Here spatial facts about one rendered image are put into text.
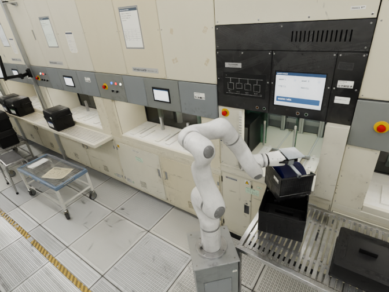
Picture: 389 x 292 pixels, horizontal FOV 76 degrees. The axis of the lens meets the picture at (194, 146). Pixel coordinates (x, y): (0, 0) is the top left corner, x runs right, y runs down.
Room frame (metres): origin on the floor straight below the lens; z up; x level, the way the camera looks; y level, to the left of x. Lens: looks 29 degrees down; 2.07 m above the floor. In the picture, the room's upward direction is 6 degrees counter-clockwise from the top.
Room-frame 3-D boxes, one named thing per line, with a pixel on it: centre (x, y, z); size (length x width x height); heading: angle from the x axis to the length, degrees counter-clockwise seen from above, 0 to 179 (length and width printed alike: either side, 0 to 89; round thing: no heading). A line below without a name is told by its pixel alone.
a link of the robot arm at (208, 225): (1.07, -0.03, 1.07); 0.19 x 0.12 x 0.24; 30
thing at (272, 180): (1.24, -0.56, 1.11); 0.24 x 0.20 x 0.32; 7
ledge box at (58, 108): (3.17, 1.78, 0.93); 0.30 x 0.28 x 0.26; 49
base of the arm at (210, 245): (1.04, -0.04, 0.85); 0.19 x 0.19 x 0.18
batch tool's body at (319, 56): (1.86, -0.82, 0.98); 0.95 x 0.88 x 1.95; 142
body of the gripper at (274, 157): (1.22, -0.46, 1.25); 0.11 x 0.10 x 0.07; 97
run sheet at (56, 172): (2.54, 1.68, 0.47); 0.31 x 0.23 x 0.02; 73
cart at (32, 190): (2.67, 1.81, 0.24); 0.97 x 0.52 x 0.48; 55
